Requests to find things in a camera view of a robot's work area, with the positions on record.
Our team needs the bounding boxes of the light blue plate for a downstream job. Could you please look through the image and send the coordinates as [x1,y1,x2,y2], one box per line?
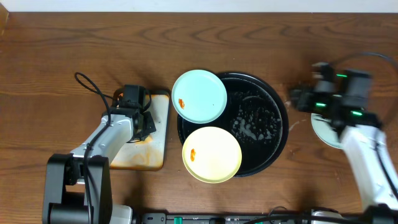
[172,70,228,124]
[310,113,342,149]

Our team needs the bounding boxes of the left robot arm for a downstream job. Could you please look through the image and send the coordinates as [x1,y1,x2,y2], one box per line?
[42,108,155,224]

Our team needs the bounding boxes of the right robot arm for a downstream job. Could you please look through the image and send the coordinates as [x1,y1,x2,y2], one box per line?
[289,67,397,223]

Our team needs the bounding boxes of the rectangular soapy water tray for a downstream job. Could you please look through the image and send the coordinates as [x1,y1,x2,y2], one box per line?
[110,90,170,171]

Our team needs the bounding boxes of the black round tray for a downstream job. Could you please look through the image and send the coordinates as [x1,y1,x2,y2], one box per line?
[177,72,289,177]

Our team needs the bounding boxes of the pale yellow plate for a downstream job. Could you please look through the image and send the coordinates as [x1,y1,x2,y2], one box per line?
[182,126,243,184]

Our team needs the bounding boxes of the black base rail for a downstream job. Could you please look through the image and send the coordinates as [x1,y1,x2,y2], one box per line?
[135,209,364,224]

